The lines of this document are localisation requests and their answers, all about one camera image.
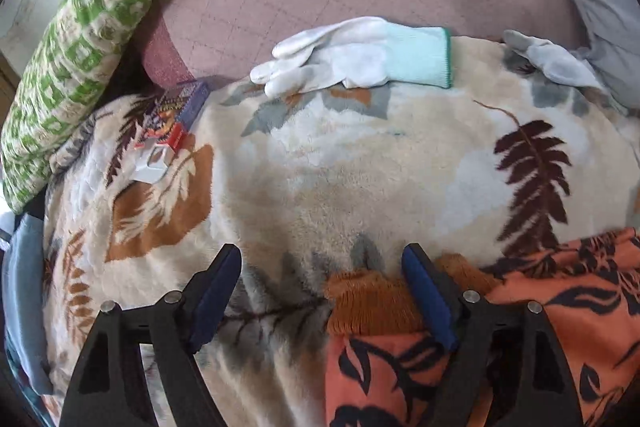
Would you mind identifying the white grey glove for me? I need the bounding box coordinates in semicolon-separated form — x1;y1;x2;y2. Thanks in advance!
501;29;608;92

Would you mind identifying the cream leaf print blanket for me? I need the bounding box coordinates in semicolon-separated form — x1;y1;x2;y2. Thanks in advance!
42;34;640;427

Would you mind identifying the orange floral print garment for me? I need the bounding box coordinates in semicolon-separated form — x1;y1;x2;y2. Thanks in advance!
324;227;640;427

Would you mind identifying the green checked pillow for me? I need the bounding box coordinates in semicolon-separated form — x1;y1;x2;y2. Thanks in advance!
0;0;233;215

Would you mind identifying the white glove with teal cuff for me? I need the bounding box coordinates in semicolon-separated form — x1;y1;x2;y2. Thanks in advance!
249;16;453;98

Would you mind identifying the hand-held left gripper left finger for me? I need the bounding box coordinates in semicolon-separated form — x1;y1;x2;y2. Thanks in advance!
59;243;243;427

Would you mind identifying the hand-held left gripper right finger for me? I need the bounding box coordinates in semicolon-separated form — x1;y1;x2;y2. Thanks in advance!
401;243;586;427

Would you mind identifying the small printed card box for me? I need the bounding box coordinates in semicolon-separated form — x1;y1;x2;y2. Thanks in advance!
131;79;210;184

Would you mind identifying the blue cloth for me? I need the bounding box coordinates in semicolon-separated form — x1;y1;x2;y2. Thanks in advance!
0;212;53;398

